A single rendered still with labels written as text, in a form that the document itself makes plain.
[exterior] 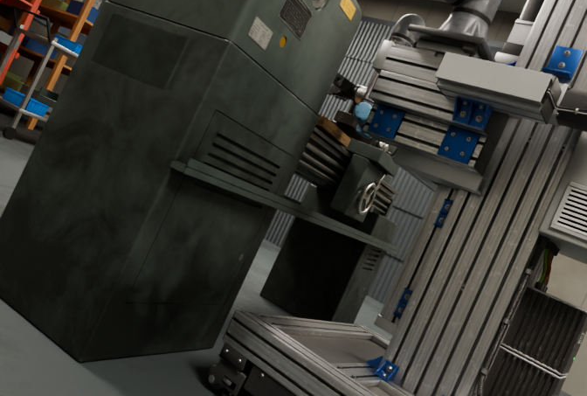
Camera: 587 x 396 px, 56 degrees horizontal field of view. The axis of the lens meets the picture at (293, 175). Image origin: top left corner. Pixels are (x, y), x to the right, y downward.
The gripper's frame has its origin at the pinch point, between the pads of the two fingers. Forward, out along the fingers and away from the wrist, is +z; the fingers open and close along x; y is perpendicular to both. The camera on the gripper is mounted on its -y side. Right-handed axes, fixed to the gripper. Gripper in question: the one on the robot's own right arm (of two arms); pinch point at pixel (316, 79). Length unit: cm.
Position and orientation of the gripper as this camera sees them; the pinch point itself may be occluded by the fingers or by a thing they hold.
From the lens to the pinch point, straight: 239.0
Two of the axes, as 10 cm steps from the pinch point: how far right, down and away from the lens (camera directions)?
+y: 4.1, 2.3, 8.8
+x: 4.2, -9.0, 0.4
